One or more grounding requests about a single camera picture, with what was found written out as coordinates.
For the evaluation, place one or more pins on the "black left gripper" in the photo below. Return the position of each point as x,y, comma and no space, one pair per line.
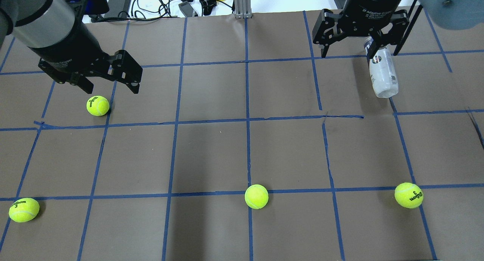
70,49

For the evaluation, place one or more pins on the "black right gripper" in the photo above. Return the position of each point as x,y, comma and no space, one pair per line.
375,3

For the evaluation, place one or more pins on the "clear tennis ball can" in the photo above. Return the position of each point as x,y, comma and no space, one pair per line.
382,72

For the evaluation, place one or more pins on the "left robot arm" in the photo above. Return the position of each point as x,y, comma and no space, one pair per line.
42,23

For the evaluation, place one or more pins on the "tennis ball upper left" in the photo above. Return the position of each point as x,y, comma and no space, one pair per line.
98,106

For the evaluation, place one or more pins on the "tennis ball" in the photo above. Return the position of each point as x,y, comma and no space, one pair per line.
408,195
256,197
98,106
24,210

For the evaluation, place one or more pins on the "tennis ball lower left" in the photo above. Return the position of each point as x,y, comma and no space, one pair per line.
24,210

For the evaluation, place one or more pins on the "tennis ball lower right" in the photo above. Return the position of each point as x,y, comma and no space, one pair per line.
408,195

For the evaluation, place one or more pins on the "tennis ball centre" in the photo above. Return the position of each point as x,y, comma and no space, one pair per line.
256,197

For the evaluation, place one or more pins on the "black power adapter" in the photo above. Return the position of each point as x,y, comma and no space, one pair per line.
118,8

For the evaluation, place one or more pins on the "aluminium frame post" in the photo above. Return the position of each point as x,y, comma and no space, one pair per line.
242,9

